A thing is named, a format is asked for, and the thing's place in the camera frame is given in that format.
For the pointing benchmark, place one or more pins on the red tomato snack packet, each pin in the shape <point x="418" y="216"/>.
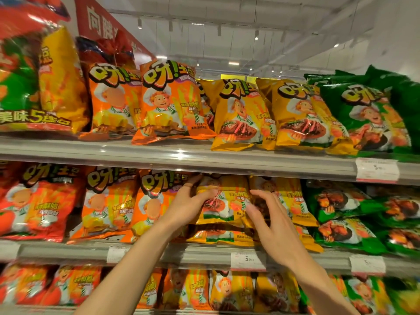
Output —
<point x="42" y="206"/>

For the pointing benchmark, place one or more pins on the white price tag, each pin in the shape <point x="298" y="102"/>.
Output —
<point x="116" y="255"/>
<point x="247" y="261"/>
<point x="9" y="251"/>
<point x="367" y="265"/>
<point x="377" y="170"/>

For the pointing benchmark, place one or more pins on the red tomato chip bags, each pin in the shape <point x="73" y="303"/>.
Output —
<point x="29" y="285"/>

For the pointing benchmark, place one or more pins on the person's right hand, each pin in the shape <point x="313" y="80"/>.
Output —
<point x="282" y="239"/>

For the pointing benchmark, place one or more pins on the shelf row of bags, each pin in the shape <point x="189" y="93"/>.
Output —
<point x="364" y="291"/>
<point x="370" y="118"/>

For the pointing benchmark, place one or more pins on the person's left forearm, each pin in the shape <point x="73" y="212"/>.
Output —
<point x="128" y="278"/>

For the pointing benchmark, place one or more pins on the yellow steak chip bags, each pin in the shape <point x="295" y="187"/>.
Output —
<point x="288" y="200"/>

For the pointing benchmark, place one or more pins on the red hanging sign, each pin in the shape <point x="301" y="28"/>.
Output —
<point x="98" y="19"/>

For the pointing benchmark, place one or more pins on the person's left hand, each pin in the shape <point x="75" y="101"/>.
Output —
<point x="183" y="209"/>

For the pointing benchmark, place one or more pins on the large red multipack snack bag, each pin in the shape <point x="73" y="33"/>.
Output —
<point x="111" y="45"/>
<point x="59" y="78"/>

